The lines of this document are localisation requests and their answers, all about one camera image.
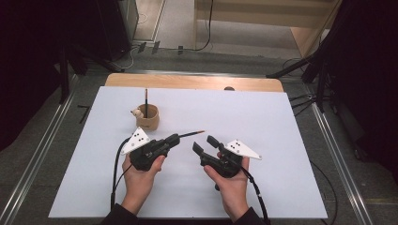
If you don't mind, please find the metal floor rail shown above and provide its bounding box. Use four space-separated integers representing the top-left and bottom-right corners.
0 74 81 225
304 83 374 225

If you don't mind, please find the person's right hand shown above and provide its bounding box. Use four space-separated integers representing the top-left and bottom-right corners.
204 152 251 219

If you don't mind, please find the dark cabinet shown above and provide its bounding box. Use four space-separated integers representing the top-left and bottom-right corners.
93 0 140 62

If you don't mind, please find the white table sheet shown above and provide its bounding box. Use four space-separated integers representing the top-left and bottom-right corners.
48 86 329 219

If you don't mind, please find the right hand-held gripper cable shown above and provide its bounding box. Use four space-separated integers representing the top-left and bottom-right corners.
239 166 272 225

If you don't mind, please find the wooden table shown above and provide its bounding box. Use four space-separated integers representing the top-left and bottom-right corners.
104 72 284 94

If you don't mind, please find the left hand-held gripper cable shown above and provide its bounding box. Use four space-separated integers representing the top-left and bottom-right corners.
110 136 133 212

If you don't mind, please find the person's left hand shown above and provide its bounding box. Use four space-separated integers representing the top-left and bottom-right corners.
121 154 166 211

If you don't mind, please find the black floor cable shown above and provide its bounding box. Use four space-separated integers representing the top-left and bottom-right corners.
175 0 215 53

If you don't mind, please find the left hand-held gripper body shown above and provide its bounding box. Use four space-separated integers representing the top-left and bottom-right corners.
121 127 172 173

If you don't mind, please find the wooden pen holder with bear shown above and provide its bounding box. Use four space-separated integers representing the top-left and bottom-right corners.
130 103 161 131

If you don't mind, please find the bundle of black floor cables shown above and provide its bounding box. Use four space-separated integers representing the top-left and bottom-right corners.
289 93 317 117

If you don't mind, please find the leaning wooden board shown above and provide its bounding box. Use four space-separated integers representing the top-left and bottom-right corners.
289 0 344 59

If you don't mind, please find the white floor cable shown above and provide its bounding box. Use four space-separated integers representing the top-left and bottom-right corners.
112 46 141 71

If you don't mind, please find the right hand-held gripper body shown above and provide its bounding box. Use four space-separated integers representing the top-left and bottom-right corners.
199 139 263 179

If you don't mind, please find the wooden platform step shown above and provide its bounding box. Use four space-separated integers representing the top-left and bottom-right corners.
192 0 336 30

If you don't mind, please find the black metal stand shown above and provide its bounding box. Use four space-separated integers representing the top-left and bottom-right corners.
58 43 125 105
266 51 333 113

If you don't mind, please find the hand-held gripper cable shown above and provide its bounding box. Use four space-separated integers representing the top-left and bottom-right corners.
110 136 133 212
239 166 272 225

